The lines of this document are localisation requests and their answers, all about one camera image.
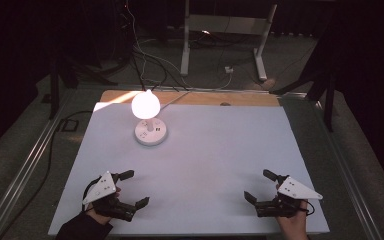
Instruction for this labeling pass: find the white metal desk frame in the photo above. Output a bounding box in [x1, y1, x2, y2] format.
[179, 0, 280, 82]

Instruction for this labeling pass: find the bundle of black floor cables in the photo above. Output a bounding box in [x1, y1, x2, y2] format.
[129, 44, 189, 93]

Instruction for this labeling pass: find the thin white hanging cable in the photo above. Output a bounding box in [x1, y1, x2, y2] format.
[124, 0, 194, 92]

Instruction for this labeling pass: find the large white table sheet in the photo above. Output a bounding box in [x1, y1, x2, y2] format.
[47, 101, 331, 236]

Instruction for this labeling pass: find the black rectangular floor plate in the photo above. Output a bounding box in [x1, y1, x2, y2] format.
[60, 118, 80, 133]

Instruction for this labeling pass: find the white round lamp base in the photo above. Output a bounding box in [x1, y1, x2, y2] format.
[133, 117, 169, 147]

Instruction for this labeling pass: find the person's right hand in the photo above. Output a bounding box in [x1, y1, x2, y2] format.
[275, 198, 310, 240]

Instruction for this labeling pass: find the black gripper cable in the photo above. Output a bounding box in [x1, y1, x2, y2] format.
[298, 199, 316, 216]
[81, 176, 103, 213]

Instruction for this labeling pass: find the glowing white globe lamp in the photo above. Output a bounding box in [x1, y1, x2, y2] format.
[130, 88, 162, 132]

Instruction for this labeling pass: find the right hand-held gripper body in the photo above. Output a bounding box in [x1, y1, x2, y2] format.
[254, 174, 324, 219]

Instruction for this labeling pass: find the black floor cable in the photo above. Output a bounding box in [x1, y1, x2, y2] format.
[0, 109, 94, 240]

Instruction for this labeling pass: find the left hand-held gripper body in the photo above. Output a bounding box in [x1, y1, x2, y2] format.
[81, 170, 138, 223]

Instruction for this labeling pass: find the black metal stand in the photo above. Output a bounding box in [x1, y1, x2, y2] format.
[47, 49, 118, 121]
[269, 9, 337, 133]

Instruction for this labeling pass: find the aluminium frame rail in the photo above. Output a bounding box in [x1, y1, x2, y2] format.
[0, 87, 76, 240]
[308, 95, 384, 240]

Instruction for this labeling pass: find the white power strip cable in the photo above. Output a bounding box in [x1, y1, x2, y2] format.
[159, 71, 235, 111]

